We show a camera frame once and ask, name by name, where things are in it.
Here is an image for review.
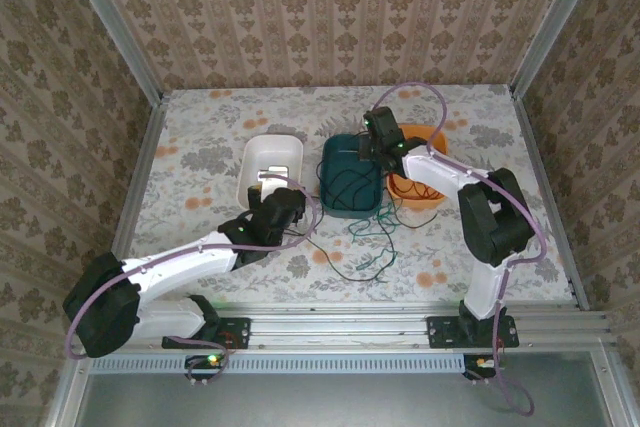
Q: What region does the thin black cable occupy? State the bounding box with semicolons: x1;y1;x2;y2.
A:
287;156;439;282

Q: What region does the thin green cable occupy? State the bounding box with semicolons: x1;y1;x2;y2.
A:
348;199;402;283

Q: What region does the teal plastic tray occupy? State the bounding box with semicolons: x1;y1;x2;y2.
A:
318;134;389;221

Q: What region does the white plastic tray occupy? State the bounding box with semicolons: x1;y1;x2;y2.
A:
237;134;305;211

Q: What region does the orange plastic tray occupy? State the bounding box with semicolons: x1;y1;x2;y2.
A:
385;124;449;212

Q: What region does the grey metal panel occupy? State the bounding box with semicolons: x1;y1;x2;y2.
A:
47;352;626;427

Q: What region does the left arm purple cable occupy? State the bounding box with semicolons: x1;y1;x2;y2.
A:
64;174;318;386

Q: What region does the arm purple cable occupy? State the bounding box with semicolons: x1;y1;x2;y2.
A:
369;82;549;418
64;174;318;386

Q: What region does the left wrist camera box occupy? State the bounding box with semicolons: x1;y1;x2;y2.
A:
257;164;291;186

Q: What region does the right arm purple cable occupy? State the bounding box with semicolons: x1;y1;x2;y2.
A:
369;82;549;418

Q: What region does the left aluminium side rail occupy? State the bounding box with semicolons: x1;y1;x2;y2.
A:
92;96;170;314

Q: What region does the aluminium side rail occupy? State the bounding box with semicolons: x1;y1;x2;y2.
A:
92;96;170;314
509;86;592;311

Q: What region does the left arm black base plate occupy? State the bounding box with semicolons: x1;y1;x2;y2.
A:
162;316;251;351

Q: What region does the aluminium mounting rail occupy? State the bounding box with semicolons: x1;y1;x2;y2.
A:
74;304;612;349

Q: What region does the grey slotted cable duct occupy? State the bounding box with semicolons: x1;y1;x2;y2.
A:
89;351;467;374

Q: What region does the right aluminium side rail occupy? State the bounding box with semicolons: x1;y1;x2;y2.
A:
509;86;592;311

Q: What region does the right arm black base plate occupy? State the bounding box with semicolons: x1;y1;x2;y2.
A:
426;315;519;350

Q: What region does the right aluminium frame post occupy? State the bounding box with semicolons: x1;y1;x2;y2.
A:
508;0;609;98

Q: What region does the aluminium frame post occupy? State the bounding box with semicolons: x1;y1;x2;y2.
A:
57;0;167;104
508;0;609;98

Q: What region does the left aluminium frame post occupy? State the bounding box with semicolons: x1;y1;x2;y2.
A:
57;0;167;104

